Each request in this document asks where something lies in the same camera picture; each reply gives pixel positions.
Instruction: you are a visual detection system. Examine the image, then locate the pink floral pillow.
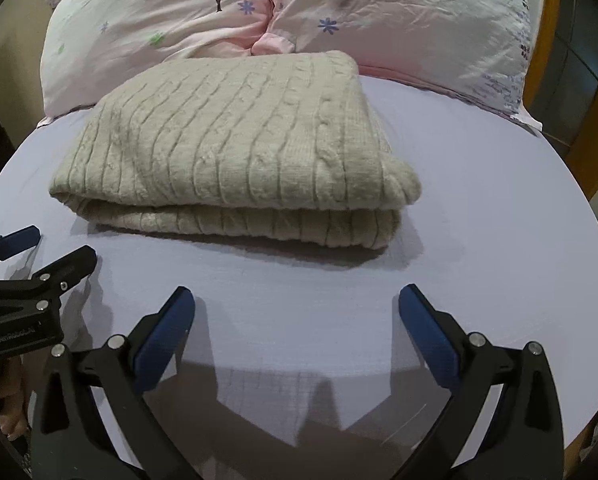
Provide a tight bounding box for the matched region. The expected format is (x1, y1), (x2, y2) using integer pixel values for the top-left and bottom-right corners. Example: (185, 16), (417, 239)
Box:
(251, 0), (544, 126)
(39, 0), (280, 118)

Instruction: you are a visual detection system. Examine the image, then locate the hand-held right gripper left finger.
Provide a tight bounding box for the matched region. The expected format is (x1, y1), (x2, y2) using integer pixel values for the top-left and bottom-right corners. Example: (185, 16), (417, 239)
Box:
(31, 286), (214, 480)

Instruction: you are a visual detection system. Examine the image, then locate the wooden bed frame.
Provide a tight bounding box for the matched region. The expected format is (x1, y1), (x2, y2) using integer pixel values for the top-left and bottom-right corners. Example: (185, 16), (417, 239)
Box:
(521, 0), (598, 241)

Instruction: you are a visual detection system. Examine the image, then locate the beige cable knit sweater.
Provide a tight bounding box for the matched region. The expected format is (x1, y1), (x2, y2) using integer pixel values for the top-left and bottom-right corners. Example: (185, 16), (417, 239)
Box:
(48, 51), (422, 251)

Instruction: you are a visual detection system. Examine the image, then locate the left pink floral pillow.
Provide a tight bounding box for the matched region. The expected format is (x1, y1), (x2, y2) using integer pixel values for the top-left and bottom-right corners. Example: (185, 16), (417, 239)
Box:
(39, 0), (280, 118)

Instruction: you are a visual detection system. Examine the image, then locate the person's left hand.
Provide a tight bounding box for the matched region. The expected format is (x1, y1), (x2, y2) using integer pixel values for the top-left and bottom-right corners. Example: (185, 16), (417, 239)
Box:
(0, 359), (30, 442)

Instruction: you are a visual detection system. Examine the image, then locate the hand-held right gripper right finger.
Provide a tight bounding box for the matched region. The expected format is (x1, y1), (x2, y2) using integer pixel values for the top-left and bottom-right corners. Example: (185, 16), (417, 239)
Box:
(394, 284), (567, 480)

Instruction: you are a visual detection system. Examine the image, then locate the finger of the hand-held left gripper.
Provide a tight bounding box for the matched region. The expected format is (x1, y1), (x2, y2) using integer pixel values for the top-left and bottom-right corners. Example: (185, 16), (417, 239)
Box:
(0, 245), (98, 328)
(0, 226), (42, 267)

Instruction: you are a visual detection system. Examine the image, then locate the lavender bed sheet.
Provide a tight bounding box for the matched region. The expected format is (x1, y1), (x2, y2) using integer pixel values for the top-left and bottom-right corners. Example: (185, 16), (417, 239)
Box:
(0, 74), (598, 480)

